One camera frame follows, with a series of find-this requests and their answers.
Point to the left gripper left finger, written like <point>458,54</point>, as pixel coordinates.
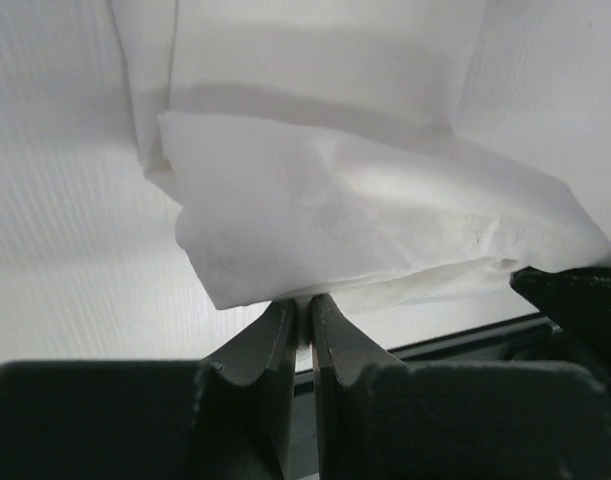
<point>247,394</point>

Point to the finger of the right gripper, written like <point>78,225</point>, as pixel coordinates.
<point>577,300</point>

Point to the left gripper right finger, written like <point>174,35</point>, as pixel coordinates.
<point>344,360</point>

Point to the white t shirt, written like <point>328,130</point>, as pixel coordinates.
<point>384,152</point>

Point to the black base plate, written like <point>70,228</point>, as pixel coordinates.
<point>532,337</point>

